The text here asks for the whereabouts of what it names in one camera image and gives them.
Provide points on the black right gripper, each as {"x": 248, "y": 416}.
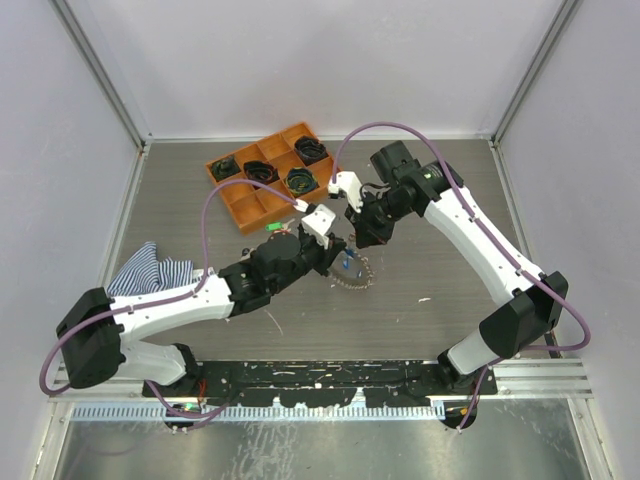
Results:
{"x": 367, "y": 233}

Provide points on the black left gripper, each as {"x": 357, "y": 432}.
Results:
{"x": 326, "y": 255}

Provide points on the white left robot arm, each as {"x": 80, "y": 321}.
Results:
{"x": 102, "y": 337}

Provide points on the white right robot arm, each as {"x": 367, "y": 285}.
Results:
{"x": 528, "y": 300}

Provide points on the blue yellow rolled tie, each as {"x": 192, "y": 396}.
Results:
{"x": 300, "y": 181}

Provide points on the orange compartment tray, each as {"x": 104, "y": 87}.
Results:
{"x": 253, "y": 205}

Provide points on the dark rolled tie far left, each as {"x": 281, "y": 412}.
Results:
{"x": 224, "y": 168}

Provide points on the blue striped cloth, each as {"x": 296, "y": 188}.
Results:
{"x": 143, "y": 273}

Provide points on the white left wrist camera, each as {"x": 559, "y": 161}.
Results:
{"x": 318, "y": 224}

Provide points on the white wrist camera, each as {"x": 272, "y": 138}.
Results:
{"x": 318, "y": 224}
{"x": 347, "y": 185}

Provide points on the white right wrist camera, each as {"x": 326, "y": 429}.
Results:
{"x": 347, "y": 185}

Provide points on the black mounting base plate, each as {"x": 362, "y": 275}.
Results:
{"x": 384, "y": 383}

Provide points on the slotted cable duct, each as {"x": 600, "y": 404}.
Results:
{"x": 356, "y": 411}

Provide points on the aluminium corner post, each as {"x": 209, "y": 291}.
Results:
{"x": 559, "y": 23}

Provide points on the left aluminium frame post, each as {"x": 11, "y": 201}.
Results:
{"x": 86, "y": 44}

